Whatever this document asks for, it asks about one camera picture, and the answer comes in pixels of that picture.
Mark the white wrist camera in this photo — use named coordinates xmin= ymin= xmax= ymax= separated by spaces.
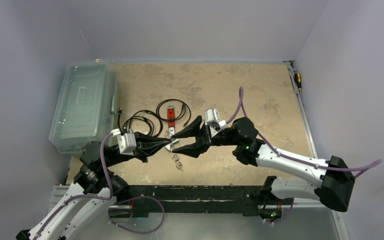
xmin=204 ymin=108 xmax=227 ymax=131
xmin=110 ymin=129 xmax=137 ymax=156

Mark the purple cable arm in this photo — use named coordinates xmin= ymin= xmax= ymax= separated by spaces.
xmin=32 ymin=132 xmax=120 ymax=240
xmin=225 ymin=86 xmax=383 ymax=180

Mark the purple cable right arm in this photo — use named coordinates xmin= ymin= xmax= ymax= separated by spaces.
xmin=225 ymin=86 xmax=383 ymax=180

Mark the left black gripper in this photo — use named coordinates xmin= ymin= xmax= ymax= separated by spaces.
xmin=102 ymin=130 xmax=171 ymax=167

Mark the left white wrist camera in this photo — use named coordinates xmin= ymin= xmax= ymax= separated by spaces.
xmin=110 ymin=129 xmax=137 ymax=156

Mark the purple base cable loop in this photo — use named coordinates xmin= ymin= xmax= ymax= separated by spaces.
xmin=107 ymin=194 xmax=165 ymax=235

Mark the black coiled cable right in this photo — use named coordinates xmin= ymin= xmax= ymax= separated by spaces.
xmin=155 ymin=98 xmax=192 ymax=128

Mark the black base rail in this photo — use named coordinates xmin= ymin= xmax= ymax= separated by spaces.
xmin=110 ymin=185 xmax=292 ymax=218

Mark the black coiled cable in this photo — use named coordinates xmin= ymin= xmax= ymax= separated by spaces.
xmin=155 ymin=98 xmax=192 ymax=128
xmin=119 ymin=110 xmax=164 ymax=138

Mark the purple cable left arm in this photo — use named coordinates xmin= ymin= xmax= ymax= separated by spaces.
xmin=32 ymin=132 xmax=120 ymax=240

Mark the yellow black screwdriver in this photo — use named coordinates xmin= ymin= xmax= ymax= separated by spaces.
xmin=293 ymin=72 xmax=302 ymax=91

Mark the red handled adjustable wrench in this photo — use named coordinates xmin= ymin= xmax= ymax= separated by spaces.
xmin=165 ymin=104 xmax=179 ymax=152

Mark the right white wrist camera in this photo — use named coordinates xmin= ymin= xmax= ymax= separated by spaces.
xmin=204 ymin=108 xmax=227 ymax=131

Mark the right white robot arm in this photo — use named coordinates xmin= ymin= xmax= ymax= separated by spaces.
xmin=172 ymin=116 xmax=356 ymax=212

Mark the clear plastic storage box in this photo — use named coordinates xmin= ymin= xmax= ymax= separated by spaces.
xmin=48 ymin=62 xmax=119 ymax=155

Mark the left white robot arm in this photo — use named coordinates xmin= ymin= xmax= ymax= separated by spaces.
xmin=16 ymin=129 xmax=171 ymax=240

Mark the black coiled cable left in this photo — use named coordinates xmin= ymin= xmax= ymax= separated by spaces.
xmin=119 ymin=110 xmax=164 ymax=138

